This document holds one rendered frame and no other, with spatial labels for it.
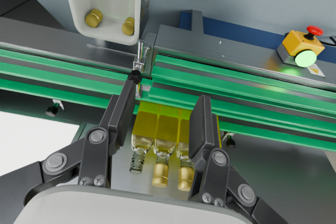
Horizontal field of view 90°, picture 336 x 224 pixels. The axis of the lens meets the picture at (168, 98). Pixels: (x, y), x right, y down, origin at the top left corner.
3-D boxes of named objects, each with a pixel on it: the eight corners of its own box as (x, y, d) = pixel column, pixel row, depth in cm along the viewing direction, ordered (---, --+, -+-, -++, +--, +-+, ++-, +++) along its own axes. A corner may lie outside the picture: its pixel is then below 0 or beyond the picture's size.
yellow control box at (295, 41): (275, 49, 54) (283, 63, 49) (292, 26, 48) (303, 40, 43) (295, 53, 54) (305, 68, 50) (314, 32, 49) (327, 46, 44)
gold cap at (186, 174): (177, 170, 41) (176, 190, 38) (180, 165, 38) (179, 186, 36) (191, 172, 41) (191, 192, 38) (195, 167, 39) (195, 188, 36)
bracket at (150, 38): (142, 58, 54) (137, 72, 50) (144, 30, 47) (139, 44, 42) (153, 60, 54) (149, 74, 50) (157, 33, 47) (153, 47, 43)
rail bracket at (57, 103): (70, 92, 61) (49, 123, 53) (64, 78, 56) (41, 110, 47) (81, 94, 62) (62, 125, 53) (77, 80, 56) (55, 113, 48)
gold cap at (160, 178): (153, 166, 41) (150, 186, 38) (155, 161, 38) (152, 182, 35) (167, 169, 41) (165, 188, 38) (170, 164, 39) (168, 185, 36)
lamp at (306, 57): (290, 60, 48) (294, 67, 46) (302, 47, 45) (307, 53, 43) (304, 64, 49) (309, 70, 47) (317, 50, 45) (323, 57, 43)
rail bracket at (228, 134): (214, 119, 65) (218, 153, 56) (222, 109, 60) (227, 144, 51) (224, 121, 65) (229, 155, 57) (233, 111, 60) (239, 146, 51)
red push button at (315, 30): (303, 41, 45) (313, 29, 43) (297, 34, 48) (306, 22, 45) (316, 44, 45) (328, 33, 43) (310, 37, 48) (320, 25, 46)
